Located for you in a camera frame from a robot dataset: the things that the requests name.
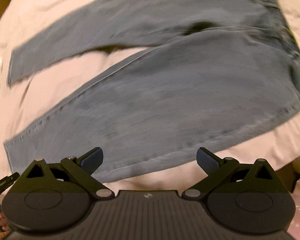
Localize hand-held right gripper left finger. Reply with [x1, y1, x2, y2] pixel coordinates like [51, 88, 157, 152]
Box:
[26, 147, 115, 200]

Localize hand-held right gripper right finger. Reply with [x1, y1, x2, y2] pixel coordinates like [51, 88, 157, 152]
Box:
[181, 147, 275, 200]

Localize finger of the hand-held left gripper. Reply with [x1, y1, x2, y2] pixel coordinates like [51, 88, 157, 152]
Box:
[0, 172, 18, 194]

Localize blue denim jeans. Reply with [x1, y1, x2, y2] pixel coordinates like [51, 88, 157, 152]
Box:
[4, 0, 300, 184]

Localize white duvet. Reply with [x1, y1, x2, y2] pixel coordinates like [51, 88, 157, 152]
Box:
[0, 0, 300, 195]

